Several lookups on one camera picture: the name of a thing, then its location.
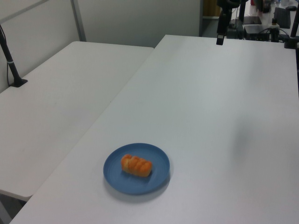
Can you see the round blue plate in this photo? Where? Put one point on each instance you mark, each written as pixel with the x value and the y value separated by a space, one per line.
pixel 116 177

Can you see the black clamped camera stand pole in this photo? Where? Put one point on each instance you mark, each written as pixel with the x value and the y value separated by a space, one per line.
pixel 12 67

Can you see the black angular desk device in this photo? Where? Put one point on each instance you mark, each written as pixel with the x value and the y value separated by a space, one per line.
pixel 283 16

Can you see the black electronics box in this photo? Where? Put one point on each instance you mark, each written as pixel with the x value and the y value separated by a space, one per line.
pixel 259 32

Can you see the yellow wooden panel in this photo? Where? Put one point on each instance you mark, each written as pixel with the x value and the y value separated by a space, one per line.
pixel 210 8

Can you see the orange braided bread loaf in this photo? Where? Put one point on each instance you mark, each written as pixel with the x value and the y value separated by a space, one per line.
pixel 136 166

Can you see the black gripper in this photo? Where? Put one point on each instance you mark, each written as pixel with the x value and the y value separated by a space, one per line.
pixel 227 4

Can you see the black angled stand with clamp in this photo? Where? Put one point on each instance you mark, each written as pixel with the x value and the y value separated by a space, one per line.
pixel 293 30

